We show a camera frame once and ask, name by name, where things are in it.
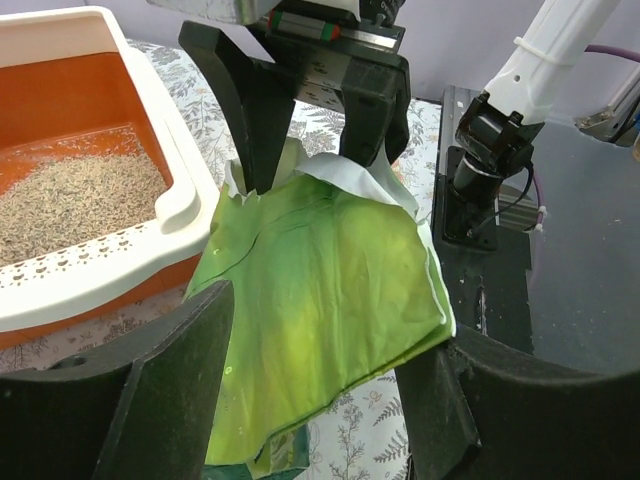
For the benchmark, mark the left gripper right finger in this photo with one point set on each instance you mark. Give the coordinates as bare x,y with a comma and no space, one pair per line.
477,409

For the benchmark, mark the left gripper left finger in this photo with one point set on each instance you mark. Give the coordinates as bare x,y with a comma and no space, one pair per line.
138,407

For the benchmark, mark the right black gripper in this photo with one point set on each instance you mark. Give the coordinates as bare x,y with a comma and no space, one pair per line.
325,56

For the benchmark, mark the green litter bag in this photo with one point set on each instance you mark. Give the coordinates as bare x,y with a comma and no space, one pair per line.
336,280

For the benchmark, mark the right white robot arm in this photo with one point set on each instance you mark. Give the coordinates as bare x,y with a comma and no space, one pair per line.
530,79

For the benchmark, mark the white orange litter box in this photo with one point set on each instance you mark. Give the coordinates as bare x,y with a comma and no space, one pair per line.
72,85

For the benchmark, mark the cat litter pile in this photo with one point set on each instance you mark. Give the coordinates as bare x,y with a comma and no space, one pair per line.
77,199

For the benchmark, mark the floral tablecloth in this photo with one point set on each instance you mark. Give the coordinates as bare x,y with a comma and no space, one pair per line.
363,434

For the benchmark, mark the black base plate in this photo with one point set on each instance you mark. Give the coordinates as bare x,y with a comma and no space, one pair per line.
485,264

